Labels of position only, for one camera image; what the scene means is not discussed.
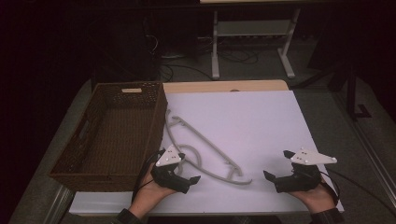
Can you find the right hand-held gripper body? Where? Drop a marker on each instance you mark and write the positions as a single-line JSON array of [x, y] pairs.
[[300, 180]]

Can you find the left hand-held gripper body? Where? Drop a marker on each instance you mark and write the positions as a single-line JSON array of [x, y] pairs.
[[169, 177]]

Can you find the grey clothes hanger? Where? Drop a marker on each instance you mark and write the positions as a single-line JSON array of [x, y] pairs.
[[205, 143]]

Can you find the brown woven basket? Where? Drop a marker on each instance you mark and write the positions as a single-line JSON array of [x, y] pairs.
[[121, 140]]

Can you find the person's left hand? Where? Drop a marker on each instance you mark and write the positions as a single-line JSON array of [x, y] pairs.
[[149, 193]]

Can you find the person's right hand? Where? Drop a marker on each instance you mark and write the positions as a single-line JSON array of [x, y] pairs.
[[319, 199]]

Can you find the white board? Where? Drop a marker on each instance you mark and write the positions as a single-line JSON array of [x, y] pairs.
[[255, 124]]

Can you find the dark metal stand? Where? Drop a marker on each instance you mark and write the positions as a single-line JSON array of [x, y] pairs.
[[353, 93]]

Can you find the aluminium floor rail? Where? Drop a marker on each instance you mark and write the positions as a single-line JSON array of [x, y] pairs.
[[59, 205], [375, 155]]

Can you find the white metal desk frame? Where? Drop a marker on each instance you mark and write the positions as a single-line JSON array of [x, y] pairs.
[[253, 28]]

